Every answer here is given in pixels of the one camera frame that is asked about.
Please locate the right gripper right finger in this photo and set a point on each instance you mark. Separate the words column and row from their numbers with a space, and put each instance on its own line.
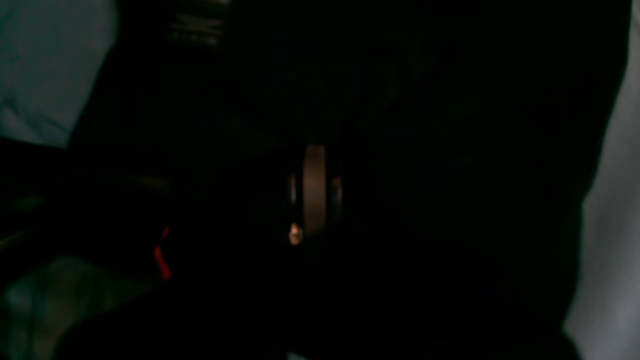
column 458, row 265

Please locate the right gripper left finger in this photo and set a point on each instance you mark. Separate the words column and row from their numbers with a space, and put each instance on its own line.
column 239, row 285

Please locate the black t-shirt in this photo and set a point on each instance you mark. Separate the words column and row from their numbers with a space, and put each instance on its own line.
column 400, row 150

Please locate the blue table cloth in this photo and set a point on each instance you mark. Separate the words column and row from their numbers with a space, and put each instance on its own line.
column 45, row 65

